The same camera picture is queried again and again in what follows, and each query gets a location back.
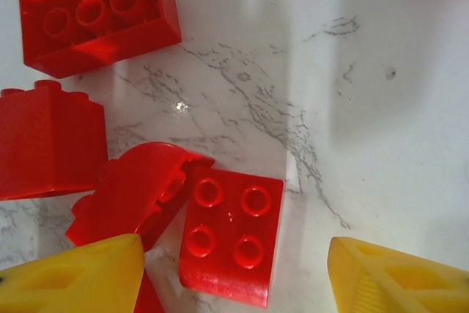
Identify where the square red lego brick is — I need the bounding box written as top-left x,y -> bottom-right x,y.
178,166 -> 286,309

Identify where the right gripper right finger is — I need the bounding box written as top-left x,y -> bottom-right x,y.
326,235 -> 469,313

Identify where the long red lego brick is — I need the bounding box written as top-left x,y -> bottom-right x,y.
18,0 -> 183,80

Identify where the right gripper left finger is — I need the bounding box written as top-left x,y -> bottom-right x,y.
0,233 -> 147,313

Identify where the rounded red lego brick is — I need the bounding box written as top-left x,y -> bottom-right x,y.
64,141 -> 216,254

